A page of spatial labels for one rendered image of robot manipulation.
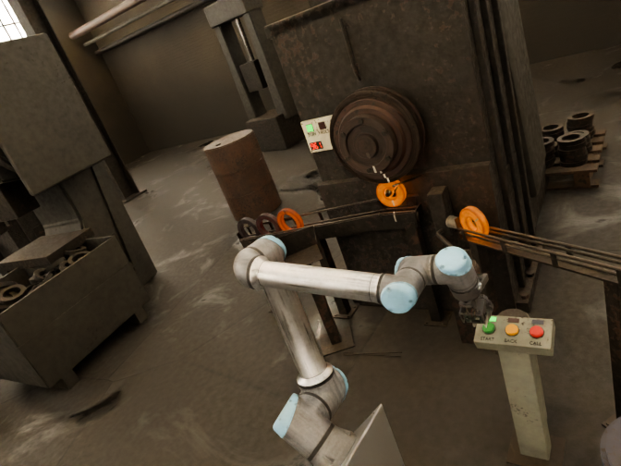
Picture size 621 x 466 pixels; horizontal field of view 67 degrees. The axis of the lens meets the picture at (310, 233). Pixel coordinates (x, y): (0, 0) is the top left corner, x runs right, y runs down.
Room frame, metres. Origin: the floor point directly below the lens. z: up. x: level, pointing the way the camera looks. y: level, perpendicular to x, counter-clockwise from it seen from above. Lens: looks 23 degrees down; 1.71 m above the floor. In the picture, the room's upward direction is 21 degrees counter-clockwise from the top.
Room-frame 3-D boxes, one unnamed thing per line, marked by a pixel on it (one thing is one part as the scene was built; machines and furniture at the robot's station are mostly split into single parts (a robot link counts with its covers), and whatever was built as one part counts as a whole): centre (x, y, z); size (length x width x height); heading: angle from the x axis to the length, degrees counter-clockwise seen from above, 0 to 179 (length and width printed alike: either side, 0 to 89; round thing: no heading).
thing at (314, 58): (2.54, -0.74, 0.88); 1.08 x 0.73 x 1.76; 50
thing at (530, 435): (1.21, -0.51, 0.31); 0.24 x 0.16 x 0.62; 50
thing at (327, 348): (2.30, 0.11, 0.36); 0.26 x 0.20 x 0.72; 85
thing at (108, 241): (3.44, 2.09, 0.39); 1.03 x 0.83 x 0.79; 144
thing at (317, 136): (2.51, -0.27, 1.15); 0.26 x 0.02 x 0.18; 50
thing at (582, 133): (3.59, -1.87, 0.22); 1.20 x 0.81 x 0.44; 48
